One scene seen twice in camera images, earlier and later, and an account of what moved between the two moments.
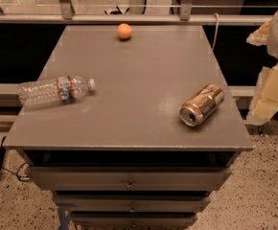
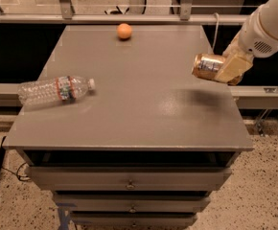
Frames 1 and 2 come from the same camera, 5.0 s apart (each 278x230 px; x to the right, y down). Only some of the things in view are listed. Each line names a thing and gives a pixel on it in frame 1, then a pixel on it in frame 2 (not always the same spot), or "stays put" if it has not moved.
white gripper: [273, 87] to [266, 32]
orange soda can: [201, 105] to [207, 65]
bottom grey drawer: [132, 218] stays put
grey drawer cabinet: [121, 156] stays put
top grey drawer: [128, 177] stays put
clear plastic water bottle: [53, 90] stays put
